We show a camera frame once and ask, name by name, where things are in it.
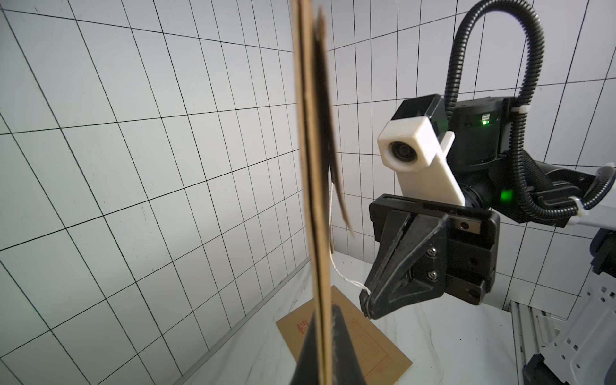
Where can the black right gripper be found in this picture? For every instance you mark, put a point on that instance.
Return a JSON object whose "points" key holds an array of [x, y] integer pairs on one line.
{"points": [[426, 250]]}

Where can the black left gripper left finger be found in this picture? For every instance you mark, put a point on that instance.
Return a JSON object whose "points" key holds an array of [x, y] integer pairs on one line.
{"points": [[306, 371]]}

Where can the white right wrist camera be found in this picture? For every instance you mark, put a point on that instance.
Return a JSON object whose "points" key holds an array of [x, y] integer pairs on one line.
{"points": [[415, 144]]}

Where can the lower brown kraft file bags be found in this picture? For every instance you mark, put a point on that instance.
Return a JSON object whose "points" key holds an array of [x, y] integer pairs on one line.
{"points": [[380, 360]]}

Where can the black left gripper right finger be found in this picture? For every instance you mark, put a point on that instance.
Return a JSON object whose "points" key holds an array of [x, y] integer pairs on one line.
{"points": [[346, 368]]}

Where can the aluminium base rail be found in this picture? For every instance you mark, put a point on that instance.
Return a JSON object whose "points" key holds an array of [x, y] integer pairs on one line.
{"points": [[533, 329]]}

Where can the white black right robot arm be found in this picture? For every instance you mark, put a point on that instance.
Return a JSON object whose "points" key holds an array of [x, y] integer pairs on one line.
{"points": [[402, 48]]}

